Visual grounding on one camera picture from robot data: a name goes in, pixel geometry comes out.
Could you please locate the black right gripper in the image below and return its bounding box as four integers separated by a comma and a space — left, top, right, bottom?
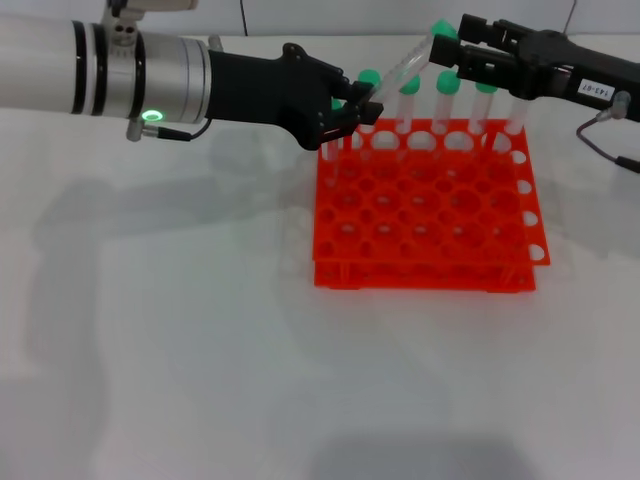
428, 13, 640, 124

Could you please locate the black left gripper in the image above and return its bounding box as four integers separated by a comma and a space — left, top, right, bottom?
207, 42, 384, 151

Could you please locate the green-capped clear test tube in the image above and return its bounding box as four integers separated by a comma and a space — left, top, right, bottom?
319, 97, 346, 189
357, 68, 382, 160
487, 94, 532, 154
368, 18, 459, 104
396, 74, 422, 160
432, 70, 462, 160
467, 82, 499, 159

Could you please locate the orange plastic test tube rack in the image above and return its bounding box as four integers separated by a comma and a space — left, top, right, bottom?
312, 118, 552, 292

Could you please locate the dark left arm cable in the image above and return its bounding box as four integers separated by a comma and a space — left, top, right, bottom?
125, 118, 211, 144

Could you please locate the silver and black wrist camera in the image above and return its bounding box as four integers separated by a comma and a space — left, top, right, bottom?
102, 0, 199, 24

